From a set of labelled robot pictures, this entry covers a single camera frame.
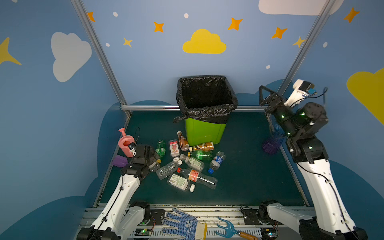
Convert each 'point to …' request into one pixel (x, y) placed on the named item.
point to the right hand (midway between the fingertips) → (268, 87)
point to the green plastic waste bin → (199, 131)
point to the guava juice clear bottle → (174, 149)
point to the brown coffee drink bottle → (183, 143)
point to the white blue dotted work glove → (189, 228)
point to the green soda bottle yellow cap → (202, 155)
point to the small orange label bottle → (155, 166)
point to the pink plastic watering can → (124, 141)
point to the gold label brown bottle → (206, 146)
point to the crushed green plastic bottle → (161, 148)
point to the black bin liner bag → (205, 98)
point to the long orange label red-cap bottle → (197, 176)
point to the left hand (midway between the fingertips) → (151, 155)
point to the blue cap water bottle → (215, 163)
